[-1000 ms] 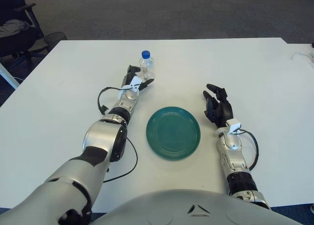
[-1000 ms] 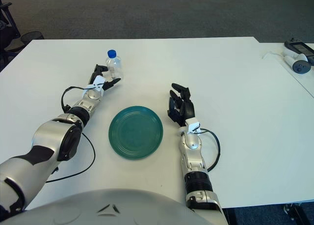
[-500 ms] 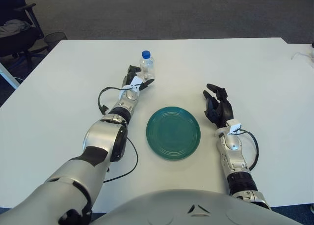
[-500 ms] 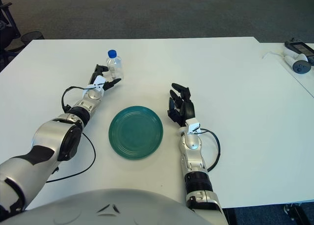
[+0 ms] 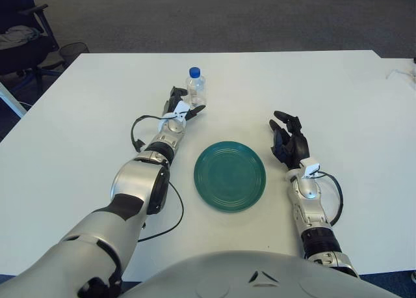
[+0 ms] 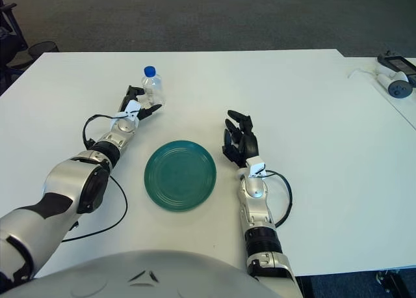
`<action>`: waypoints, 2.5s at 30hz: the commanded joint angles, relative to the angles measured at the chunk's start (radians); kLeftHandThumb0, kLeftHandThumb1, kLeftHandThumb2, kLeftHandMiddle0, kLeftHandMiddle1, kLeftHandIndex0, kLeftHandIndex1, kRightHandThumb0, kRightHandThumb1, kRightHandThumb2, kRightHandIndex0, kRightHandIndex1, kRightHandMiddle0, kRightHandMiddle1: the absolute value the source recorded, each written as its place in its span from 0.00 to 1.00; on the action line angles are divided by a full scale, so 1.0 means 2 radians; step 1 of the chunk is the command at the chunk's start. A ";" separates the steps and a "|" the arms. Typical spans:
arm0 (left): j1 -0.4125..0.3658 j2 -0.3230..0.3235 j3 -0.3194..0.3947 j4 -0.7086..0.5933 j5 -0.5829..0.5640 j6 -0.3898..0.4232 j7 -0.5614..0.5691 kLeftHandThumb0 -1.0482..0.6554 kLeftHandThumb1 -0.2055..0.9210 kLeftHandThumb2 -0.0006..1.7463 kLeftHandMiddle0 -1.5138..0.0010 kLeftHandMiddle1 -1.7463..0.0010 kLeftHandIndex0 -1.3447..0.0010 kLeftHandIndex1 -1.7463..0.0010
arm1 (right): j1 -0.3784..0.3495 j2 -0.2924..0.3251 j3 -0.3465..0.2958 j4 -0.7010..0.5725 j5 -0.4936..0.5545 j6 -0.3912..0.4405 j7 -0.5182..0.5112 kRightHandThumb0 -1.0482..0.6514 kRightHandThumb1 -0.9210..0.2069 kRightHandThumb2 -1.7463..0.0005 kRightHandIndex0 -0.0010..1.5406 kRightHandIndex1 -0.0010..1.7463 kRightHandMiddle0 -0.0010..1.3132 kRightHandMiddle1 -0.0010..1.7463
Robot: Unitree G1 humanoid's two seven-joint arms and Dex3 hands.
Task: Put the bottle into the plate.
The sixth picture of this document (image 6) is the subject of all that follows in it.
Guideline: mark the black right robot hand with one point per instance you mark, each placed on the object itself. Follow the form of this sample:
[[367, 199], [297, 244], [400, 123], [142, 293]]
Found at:
[[248, 145]]

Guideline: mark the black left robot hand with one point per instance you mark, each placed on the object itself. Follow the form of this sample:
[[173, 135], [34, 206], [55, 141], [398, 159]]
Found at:
[[131, 91]]

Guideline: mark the clear bottle with blue cap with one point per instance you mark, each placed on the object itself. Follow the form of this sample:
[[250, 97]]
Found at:
[[152, 86]]

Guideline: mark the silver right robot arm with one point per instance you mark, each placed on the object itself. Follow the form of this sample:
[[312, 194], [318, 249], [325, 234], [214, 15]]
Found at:
[[256, 190]]

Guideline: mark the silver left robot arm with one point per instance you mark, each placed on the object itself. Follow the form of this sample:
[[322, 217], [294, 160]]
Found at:
[[65, 187]]

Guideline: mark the green round plate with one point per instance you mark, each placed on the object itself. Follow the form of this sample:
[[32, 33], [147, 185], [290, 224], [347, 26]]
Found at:
[[180, 176]]

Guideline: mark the black office chair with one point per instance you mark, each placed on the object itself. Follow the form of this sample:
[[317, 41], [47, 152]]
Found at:
[[11, 37]]

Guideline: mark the white and grey VR controller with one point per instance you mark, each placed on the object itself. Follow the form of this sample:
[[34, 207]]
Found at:
[[400, 89]]

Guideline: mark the grey robot torso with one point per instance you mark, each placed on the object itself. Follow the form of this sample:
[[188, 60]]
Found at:
[[146, 278]]

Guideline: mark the black table leg base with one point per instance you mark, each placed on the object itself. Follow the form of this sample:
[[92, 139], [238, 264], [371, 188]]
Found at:
[[395, 281]]

